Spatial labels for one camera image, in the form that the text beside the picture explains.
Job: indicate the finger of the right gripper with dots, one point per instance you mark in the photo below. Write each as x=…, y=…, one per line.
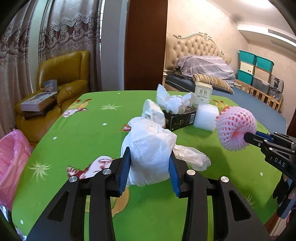
x=276, y=138
x=271, y=149

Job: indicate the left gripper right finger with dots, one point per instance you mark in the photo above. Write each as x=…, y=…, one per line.
x=232, y=216

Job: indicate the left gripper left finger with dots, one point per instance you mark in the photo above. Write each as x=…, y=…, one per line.
x=79, y=200

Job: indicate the pink foam fruit net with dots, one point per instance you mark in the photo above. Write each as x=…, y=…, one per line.
x=232, y=124

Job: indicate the white plastic bag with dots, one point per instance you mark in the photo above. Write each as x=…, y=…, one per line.
x=151, y=147

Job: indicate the pink trash bag bin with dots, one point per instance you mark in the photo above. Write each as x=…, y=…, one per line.
x=15, y=152

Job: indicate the blue bed mattress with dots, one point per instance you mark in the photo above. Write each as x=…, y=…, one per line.
x=267, y=116

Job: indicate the small white foam block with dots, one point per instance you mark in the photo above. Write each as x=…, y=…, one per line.
x=205, y=117

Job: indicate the checkered bag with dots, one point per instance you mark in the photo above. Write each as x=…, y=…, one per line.
x=277, y=84

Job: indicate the teal storage bins stack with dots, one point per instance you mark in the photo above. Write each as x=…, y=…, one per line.
x=253, y=66

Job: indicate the yellow white carton box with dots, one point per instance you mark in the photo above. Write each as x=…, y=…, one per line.
x=203, y=93

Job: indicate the black tissue box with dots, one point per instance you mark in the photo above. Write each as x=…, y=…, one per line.
x=177, y=121

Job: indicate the crumpled white foam sheet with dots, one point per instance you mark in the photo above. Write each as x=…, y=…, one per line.
x=176, y=104

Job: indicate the green cartoon tablecloth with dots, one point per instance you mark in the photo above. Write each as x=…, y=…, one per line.
x=102, y=125

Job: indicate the grey striped duvet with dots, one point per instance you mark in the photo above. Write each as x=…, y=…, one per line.
x=213, y=66

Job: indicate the crumpled white tissue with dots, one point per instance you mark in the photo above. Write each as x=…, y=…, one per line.
x=153, y=112

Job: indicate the beige tufted headboard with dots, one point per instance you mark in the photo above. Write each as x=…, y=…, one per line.
x=199, y=44

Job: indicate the large flat white box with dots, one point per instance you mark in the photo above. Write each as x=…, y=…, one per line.
x=39, y=101

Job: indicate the small blue picture box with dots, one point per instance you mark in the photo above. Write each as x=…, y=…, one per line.
x=50, y=86

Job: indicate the brown wooden door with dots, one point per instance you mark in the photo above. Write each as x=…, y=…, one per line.
x=145, y=40

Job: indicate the left lace curtain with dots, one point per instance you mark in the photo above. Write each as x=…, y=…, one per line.
x=15, y=76

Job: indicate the lace curtain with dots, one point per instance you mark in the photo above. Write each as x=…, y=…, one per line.
x=15, y=76
x=69, y=26

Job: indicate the yellow leather armchair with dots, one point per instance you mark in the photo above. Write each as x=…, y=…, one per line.
x=72, y=74

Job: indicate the right lace curtain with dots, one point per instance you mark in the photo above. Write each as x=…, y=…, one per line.
x=69, y=26

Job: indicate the wooden bed rail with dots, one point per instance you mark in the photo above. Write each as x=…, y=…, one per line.
x=267, y=99

